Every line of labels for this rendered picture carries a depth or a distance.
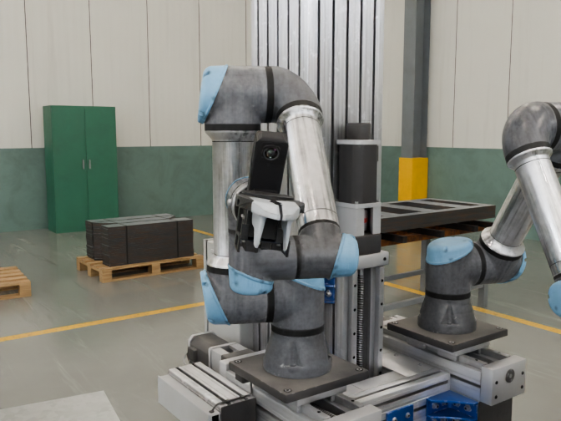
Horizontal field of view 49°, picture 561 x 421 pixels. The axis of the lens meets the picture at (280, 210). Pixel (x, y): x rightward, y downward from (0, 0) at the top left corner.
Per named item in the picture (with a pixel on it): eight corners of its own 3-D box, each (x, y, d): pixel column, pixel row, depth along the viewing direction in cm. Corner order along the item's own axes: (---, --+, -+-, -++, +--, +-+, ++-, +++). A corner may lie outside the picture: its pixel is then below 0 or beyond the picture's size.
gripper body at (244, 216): (291, 258, 83) (277, 242, 95) (300, 195, 82) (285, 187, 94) (235, 252, 82) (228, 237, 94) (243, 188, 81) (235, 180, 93)
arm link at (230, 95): (275, 331, 128) (274, 62, 121) (202, 334, 126) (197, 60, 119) (266, 314, 140) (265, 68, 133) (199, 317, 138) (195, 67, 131)
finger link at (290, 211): (301, 259, 74) (288, 245, 83) (308, 210, 73) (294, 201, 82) (275, 256, 73) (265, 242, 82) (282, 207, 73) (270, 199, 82)
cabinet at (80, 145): (57, 234, 948) (51, 104, 924) (48, 230, 987) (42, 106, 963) (119, 228, 1005) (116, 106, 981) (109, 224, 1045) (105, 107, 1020)
